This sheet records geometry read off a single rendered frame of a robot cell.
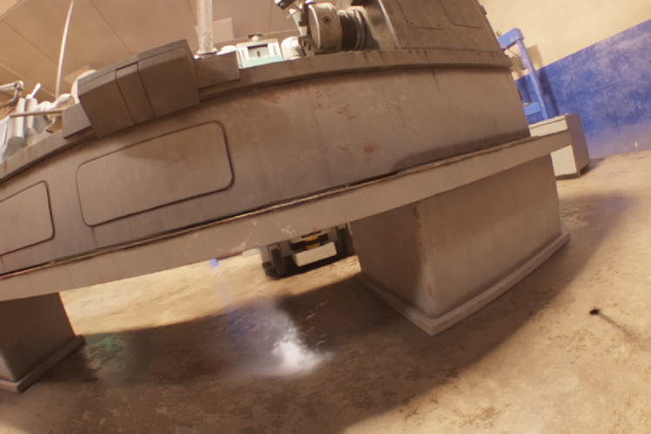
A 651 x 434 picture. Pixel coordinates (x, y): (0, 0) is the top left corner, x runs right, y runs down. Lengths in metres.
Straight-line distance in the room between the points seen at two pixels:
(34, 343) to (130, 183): 1.07
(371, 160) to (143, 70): 0.61
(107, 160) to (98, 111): 0.14
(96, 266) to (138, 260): 0.11
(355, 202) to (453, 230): 0.35
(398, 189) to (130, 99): 0.64
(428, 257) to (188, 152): 0.67
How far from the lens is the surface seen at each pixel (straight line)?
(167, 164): 0.71
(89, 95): 0.73
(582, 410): 0.61
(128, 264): 0.59
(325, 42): 1.04
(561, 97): 4.17
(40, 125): 1.41
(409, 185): 0.58
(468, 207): 0.82
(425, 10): 1.11
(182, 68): 0.65
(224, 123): 0.70
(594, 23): 4.03
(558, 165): 2.80
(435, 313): 0.82
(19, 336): 1.52
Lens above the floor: 0.47
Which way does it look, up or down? level
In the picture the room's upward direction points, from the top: 14 degrees counter-clockwise
